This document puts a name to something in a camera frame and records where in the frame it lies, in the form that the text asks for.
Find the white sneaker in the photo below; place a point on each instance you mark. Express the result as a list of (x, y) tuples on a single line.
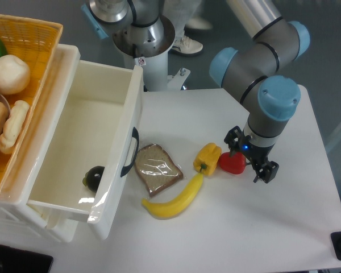
[(186, 46)]

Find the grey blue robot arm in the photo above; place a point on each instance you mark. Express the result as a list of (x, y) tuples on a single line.
[(250, 77)]

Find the dark purple eggplant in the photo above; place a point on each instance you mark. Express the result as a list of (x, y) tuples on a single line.
[(93, 177)]

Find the white drawer cabinet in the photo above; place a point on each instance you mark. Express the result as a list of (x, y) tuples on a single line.
[(16, 215)]

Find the cream twisted bread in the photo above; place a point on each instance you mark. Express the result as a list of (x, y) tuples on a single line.
[(13, 126)]

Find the dark blue drawer handle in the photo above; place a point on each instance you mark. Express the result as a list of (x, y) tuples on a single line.
[(133, 151)]

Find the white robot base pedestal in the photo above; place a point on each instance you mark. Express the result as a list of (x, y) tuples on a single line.
[(148, 48)]

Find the white top drawer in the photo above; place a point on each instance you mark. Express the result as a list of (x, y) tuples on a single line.
[(103, 105)]

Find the red bell pepper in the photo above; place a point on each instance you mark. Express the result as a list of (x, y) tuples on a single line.
[(235, 164)]

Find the yellow bell pepper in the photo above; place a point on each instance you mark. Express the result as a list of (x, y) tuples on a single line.
[(207, 158)]

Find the yellow banana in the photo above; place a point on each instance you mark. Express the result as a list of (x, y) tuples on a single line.
[(174, 207)]

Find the wrapped brown bread slice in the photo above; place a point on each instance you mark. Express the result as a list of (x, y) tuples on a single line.
[(156, 169)]

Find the black device bottom left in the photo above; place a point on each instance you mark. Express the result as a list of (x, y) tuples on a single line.
[(17, 260)]

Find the white round bun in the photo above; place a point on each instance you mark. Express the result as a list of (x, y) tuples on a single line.
[(14, 75)]

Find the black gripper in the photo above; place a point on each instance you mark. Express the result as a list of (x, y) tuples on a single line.
[(256, 154)]

